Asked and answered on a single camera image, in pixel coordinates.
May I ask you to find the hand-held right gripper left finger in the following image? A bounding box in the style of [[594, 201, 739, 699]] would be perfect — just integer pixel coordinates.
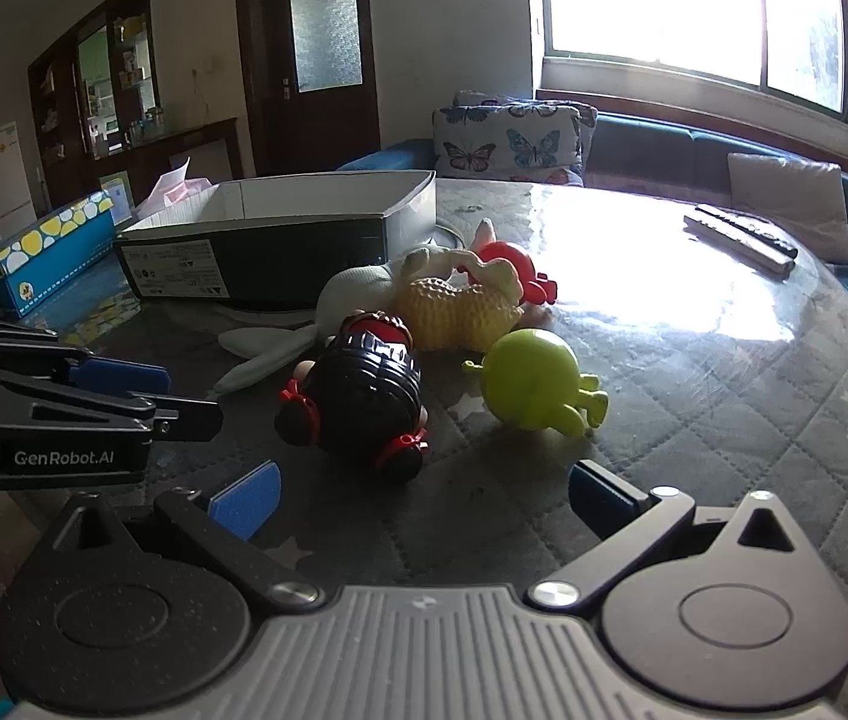
[[45, 461, 322, 608]]

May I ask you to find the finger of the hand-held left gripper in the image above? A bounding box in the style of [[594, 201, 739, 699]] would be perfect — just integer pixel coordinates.
[[0, 321, 172, 396], [0, 367, 222, 442]]

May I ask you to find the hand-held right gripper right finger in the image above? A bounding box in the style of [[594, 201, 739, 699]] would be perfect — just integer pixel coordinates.
[[529, 459, 815, 608]]

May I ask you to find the green alien toy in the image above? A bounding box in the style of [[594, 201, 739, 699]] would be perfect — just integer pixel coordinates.
[[463, 330, 610, 437]]

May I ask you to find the black and red doll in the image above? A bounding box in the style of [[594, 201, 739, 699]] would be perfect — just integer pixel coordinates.
[[276, 311, 429, 482]]

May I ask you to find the grey cardboard box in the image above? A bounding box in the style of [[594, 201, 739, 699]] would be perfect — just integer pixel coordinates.
[[115, 170, 438, 310]]

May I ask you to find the white plush toy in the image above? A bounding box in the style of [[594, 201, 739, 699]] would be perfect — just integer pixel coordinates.
[[218, 244, 470, 395]]

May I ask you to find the yellow knobbly toy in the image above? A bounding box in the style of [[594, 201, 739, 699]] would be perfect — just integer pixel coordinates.
[[394, 255, 526, 353]]

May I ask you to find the red toy figure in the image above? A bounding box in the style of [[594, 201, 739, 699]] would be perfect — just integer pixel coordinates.
[[469, 219, 560, 308]]

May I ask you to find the blue yellow-dotted box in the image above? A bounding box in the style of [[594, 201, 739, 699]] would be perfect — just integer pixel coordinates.
[[0, 191, 116, 320]]

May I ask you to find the white framed board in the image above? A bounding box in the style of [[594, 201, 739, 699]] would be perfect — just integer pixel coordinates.
[[99, 171, 134, 226]]

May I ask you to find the pink tissue pack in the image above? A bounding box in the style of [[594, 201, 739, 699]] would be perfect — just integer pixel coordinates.
[[135, 157, 215, 222]]

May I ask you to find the white refrigerator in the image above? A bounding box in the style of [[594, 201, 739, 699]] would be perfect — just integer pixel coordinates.
[[0, 121, 39, 241]]

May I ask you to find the dark wooden console table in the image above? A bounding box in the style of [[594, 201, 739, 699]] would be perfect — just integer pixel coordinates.
[[128, 118, 241, 196]]

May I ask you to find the grey remote control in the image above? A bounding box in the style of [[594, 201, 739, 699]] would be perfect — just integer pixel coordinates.
[[684, 214, 796, 280]]

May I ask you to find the dark wooden display cabinet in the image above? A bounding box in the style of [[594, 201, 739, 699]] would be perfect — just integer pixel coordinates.
[[28, 0, 163, 203]]

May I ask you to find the black remote control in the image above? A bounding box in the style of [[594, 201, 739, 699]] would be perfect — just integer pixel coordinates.
[[694, 204, 800, 260]]

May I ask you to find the blue sofa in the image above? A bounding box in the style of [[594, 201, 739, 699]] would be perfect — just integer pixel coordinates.
[[338, 109, 848, 331]]

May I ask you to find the white cushion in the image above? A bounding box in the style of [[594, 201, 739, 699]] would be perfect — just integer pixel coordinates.
[[727, 153, 848, 265]]

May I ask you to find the dark wooden glass door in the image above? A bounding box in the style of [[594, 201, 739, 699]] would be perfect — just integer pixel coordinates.
[[235, 0, 381, 177]]

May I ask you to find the butterfly print pillow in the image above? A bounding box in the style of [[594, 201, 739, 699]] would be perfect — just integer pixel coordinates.
[[454, 90, 599, 173], [433, 105, 584, 187]]

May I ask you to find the window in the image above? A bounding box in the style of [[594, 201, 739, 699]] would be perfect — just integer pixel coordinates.
[[540, 0, 848, 117]]

